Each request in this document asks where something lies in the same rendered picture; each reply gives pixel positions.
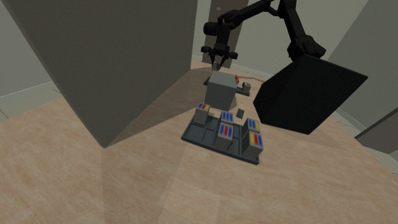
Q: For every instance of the dark grey flat panel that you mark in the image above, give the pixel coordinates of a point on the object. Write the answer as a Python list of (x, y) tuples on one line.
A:
[(110, 59)]

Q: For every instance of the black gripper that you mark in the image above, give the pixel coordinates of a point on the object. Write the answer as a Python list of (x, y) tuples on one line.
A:
[(210, 51)]

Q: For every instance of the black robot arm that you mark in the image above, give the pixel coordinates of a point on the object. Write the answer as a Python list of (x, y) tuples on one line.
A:
[(300, 42)]

